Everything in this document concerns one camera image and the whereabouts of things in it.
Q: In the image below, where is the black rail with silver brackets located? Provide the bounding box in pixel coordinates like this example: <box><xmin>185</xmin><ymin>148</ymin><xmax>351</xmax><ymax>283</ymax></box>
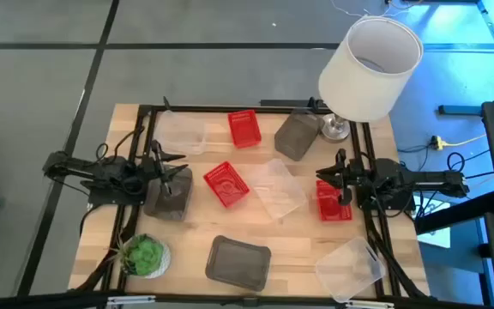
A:
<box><xmin>0</xmin><ymin>290</ymin><xmax>494</xmax><ymax>309</ymax></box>

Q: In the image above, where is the black floor cable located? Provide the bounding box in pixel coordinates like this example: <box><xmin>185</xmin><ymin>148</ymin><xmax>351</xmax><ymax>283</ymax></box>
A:
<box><xmin>446</xmin><ymin>148</ymin><xmax>493</xmax><ymax>180</ymax></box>

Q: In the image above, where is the clear plastic bin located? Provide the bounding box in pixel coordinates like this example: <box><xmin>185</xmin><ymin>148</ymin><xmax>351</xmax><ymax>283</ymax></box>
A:
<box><xmin>154</xmin><ymin>110</ymin><xmax>208</xmax><ymax>155</ymax></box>
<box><xmin>314</xmin><ymin>235</ymin><xmax>387</xmax><ymax>304</ymax></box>
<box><xmin>253</xmin><ymin>158</ymin><xmax>308</xmax><ymax>220</ymax></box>

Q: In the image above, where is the green succulent in white pot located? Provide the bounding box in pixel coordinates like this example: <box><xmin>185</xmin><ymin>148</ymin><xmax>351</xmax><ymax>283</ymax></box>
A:
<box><xmin>109</xmin><ymin>233</ymin><xmax>172</xmax><ymax>279</ymax></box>

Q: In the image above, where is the red plastic mesh basket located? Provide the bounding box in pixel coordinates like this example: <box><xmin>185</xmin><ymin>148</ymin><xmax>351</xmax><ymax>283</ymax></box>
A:
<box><xmin>227</xmin><ymin>109</ymin><xmax>262</xmax><ymax>149</ymax></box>
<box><xmin>315</xmin><ymin>179</ymin><xmax>353</xmax><ymax>222</ymax></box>
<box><xmin>202</xmin><ymin>161</ymin><xmax>250</xmax><ymax>209</ymax></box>

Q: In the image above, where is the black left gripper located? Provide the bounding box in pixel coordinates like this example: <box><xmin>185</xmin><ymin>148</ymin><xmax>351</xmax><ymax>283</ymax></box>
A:
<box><xmin>140</xmin><ymin>139</ymin><xmax>190</xmax><ymax>199</ymax></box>

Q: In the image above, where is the black diagonal beam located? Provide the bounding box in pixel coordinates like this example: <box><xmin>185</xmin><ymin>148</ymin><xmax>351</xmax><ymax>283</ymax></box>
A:
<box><xmin>413</xmin><ymin>191</ymin><xmax>494</xmax><ymax>235</ymax></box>

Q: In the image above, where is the smoky grey plastic bin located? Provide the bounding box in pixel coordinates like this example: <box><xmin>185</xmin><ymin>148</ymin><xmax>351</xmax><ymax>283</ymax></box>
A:
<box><xmin>274</xmin><ymin>112</ymin><xmax>323</xmax><ymax>162</ymax></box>
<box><xmin>142</xmin><ymin>167</ymin><xmax>194</xmax><ymax>222</ymax></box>
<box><xmin>204</xmin><ymin>234</ymin><xmax>272</xmax><ymax>293</ymax></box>

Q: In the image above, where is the black aluminium table frame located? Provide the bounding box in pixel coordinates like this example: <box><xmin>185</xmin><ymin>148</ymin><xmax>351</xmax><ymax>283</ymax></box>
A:
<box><xmin>73</xmin><ymin>96</ymin><xmax>431</xmax><ymax>301</ymax></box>

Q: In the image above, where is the yellow power cable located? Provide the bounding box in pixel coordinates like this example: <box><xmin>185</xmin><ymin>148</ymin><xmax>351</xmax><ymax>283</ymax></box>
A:
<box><xmin>442</xmin><ymin>133</ymin><xmax>488</xmax><ymax>148</ymax></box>

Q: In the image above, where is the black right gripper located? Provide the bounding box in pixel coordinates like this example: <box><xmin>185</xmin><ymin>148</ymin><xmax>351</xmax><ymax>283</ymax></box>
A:
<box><xmin>315</xmin><ymin>148</ymin><xmax>366</xmax><ymax>207</ymax></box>

